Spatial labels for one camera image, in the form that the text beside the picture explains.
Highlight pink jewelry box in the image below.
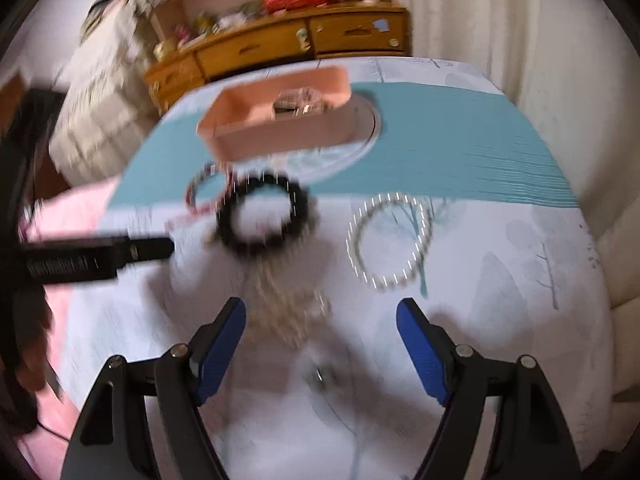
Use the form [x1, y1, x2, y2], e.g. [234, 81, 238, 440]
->
[196, 66, 358, 161]

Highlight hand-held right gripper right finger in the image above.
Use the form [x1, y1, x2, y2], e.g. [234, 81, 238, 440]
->
[396, 297, 583, 480]

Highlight gold chain necklace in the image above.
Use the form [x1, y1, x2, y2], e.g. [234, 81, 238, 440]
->
[245, 260, 335, 348]

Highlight pink cloth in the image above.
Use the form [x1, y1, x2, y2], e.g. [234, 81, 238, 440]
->
[15, 180, 132, 480]

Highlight cream cushion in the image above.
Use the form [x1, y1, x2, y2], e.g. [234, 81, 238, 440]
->
[594, 210, 640, 403]

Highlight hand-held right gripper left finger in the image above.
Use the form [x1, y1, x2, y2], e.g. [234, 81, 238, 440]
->
[60, 297, 247, 480]

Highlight white curtain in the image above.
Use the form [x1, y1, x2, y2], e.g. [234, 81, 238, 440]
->
[387, 0, 628, 211]

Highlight black bead bracelet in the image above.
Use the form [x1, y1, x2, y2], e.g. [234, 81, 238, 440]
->
[216, 171, 313, 259]

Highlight red bead bracelet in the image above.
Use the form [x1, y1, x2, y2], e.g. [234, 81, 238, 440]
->
[185, 162, 236, 216]

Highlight white pearl bracelet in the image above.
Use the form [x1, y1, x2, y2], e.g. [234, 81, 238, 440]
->
[346, 192, 433, 292]

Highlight small silver earring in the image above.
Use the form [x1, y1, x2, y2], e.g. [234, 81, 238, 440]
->
[306, 359, 337, 392]

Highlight silver jewelry pieces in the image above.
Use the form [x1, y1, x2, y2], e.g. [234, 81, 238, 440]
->
[274, 87, 327, 118]

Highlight person's left forearm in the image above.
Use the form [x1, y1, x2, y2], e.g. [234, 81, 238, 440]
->
[0, 280, 63, 436]

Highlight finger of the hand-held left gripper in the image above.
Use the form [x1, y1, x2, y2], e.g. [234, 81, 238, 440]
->
[127, 236, 175, 264]

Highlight wooden drawer cabinet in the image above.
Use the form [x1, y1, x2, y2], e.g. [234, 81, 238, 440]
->
[144, 2, 409, 116]

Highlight white patterned quilt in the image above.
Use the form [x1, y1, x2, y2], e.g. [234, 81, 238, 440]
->
[49, 0, 162, 187]

